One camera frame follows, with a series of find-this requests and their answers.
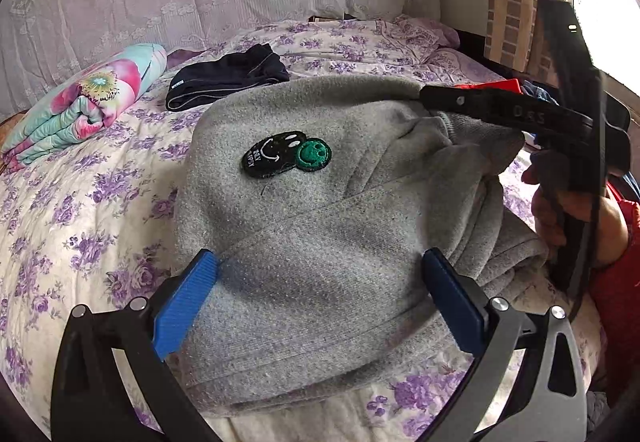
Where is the purple cloth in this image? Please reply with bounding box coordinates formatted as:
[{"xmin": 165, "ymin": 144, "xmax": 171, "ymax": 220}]
[{"xmin": 167, "ymin": 49, "xmax": 208, "ymax": 70}]

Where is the person's right forearm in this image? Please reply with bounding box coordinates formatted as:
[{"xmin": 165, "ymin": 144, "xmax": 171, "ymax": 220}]
[{"xmin": 585, "ymin": 182, "xmax": 640, "ymax": 405}]

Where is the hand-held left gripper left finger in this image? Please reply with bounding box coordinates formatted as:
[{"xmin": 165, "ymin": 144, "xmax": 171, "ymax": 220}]
[{"xmin": 50, "ymin": 248, "xmax": 221, "ymax": 442}]

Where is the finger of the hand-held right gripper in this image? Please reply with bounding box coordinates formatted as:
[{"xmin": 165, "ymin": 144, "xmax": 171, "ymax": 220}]
[{"xmin": 419, "ymin": 84, "xmax": 496, "ymax": 124}]

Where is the purple floral pillow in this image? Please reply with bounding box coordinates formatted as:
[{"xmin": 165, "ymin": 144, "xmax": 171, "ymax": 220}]
[{"xmin": 375, "ymin": 14, "xmax": 506, "ymax": 85}]

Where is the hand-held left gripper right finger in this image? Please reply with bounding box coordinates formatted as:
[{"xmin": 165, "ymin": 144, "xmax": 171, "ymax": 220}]
[{"xmin": 417, "ymin": 247, "xmax": 588, "ymax": 442}]

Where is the red cloth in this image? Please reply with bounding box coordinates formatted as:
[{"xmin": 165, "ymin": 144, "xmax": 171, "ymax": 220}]
[{"xmin": 452, "ymin": 78, "xmax": 523, "ymax": 96}]

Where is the navy garment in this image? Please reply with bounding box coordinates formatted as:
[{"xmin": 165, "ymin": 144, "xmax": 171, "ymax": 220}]
[{"xmin": 166, "ymin": 43, "xmax": 291, "ymax": 112}]

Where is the folded floral quilt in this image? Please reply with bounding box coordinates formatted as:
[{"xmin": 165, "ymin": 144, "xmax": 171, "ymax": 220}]
[{"xmin": 0, "ymin": 43, "xmax": 168, "ymax": 173}]

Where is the grey sweatshirt with smiley patches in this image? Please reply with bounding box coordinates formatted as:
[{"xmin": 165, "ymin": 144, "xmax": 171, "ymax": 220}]
[{"xmin": 170, "ymin": 74, "xmax": 551, "ymax": 419}]

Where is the purple floral bedsheet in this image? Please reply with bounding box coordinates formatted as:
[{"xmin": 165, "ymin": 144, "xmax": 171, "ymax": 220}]
[{"xmin": 0, "ymin": 17, "xmax": 616, "ymax": 442}]

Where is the person's right hand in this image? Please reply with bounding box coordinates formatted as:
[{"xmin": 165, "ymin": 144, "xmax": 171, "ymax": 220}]
[{"xmin": 521, "ymin": 161, "xmax": 632, "ymax": 269}]

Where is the blue patterned garment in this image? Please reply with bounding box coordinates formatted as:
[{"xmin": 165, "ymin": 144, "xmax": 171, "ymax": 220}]
[{"xmin": 520, "ymin": 79, "xmax": 561, "ymax": 105}]

